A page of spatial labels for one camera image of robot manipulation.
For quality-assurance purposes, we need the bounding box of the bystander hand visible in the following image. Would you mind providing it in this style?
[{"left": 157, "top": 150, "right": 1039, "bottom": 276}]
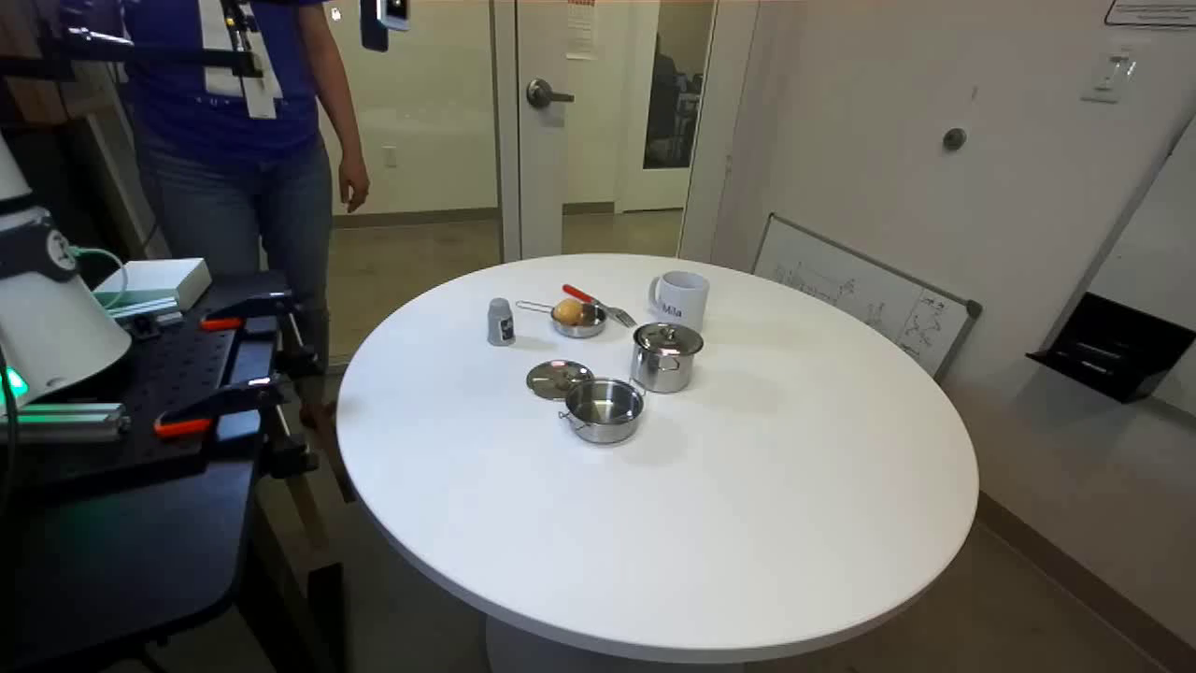
[{"left": 333, "top": 142, "right": 373, "bottom": 216}]

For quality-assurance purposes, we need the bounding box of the grey salt shaker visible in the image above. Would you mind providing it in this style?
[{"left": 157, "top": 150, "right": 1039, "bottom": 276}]
[{"left": 481, "top": 297, "right": 521, "bottom": 349}]

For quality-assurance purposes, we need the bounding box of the steel pot lid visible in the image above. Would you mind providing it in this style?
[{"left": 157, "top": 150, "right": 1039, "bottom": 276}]
[{"left": 525, "top": 361, "right": 598, "bottom": 403}]

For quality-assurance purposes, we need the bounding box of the uncovered steel pot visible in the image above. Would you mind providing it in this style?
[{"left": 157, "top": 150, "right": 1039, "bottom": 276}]
[{"left": 555, "top": 376, "right": 650, "bottom": 449}]

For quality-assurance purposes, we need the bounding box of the covered steel pot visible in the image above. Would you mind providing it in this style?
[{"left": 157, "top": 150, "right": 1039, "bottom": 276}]
[{"left": 630, "top": 319, "right": 707, "bottom": 397}]

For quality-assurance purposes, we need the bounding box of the person in blue shirt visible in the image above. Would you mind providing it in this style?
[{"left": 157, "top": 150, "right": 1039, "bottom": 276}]
[{"left": 60, "top": 0, "right": 373, "bottom": 378}]

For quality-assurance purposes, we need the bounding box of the black hanging device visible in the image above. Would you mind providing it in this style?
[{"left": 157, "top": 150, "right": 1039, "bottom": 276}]
[{"left": 358, "top": 0, "right": 414, "bottom": 56}]

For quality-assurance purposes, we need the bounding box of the white box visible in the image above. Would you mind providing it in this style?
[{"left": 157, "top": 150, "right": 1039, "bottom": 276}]
[{"left": 91, "top": 255, "right": 217, "bottom": 319}]

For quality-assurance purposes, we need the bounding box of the white door with window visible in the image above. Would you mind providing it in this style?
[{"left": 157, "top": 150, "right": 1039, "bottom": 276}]
[{"left": 512, "top": 0, "right": 722, "bottom": 262}]

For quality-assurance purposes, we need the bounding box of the white mug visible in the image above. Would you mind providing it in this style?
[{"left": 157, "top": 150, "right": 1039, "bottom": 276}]
[{"left": 647, "top": 268, "right": 713, "bottom": 334}]

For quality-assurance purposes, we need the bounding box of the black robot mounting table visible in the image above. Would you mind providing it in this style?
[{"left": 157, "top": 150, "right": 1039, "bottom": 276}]
[{"left": 0, "top": 273, "right": 353, "bottom": 673}]

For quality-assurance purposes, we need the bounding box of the leaning whiteboard with drawings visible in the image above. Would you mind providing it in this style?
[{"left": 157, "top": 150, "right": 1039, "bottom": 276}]
[{"left": 753, "top": 214, "right": 988, "bottom": 383}]

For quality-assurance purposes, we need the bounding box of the black marker tray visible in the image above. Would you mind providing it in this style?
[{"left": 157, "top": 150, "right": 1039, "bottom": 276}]
[{"left": 1023, "top": 290, "right": 1196, "bottom": 408}]

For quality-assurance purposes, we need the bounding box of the black clamp orange handle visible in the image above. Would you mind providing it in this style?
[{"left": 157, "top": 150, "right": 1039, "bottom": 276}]
[
  {"left": 185, "top": 276, "right": 312, "bottom": 349},
  {"left": 149, "top": 369, "right": 299, "bottom": 449}
]

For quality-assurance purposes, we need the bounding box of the metal door handle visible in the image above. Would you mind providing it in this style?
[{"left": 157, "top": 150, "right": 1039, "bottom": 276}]
[{"left": 525, "top": 74, "right": 580, "bottom": 114}]

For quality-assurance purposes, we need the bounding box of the aluminium rail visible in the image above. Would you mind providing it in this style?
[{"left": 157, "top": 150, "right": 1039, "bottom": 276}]
[{"left": 0, "top": 397, "right": 133, "bottom": 440}]

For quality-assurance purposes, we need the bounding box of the wall mounted whiteboard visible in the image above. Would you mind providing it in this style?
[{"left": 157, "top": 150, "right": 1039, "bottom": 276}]
[{"left": 1044, "top": 114, "right": 1196, "bottom": 414}]

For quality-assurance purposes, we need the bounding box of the framed wall sign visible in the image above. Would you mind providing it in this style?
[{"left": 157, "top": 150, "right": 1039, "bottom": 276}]
[{"left": 1098, "top": 0, "right": 1196, "bottom": 30}]

